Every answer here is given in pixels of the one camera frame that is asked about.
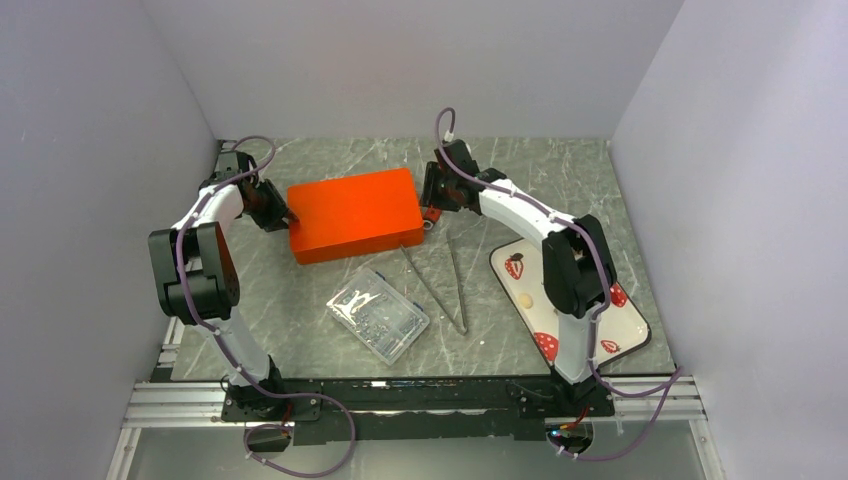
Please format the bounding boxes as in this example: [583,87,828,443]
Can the orange tray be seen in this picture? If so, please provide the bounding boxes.
[287,168,424,265]

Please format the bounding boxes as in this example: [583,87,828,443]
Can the metal tongs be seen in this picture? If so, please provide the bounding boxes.
[399,229,470,337]

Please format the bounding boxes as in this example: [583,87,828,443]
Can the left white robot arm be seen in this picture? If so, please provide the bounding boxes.
[148,150,296,420]

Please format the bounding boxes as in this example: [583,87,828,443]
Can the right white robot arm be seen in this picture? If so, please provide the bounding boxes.
[420,139,617,415]

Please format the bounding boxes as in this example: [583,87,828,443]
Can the round white chocolate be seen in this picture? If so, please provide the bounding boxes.
[518,293,534,309]

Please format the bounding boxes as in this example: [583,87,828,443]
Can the clear plastic screw box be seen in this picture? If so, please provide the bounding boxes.
[326,268,430,366]

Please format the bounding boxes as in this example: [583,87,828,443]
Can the strawberry print white tray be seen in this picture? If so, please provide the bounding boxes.
[488,238,653,370]

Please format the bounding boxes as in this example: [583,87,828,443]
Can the red handled adjustable wrench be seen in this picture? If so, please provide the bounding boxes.
[422,207,442,231]

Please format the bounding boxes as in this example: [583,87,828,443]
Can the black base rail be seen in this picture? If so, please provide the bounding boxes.
[221,373,615,446]

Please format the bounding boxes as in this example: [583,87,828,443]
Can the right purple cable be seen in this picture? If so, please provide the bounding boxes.
[433,107,684,463]

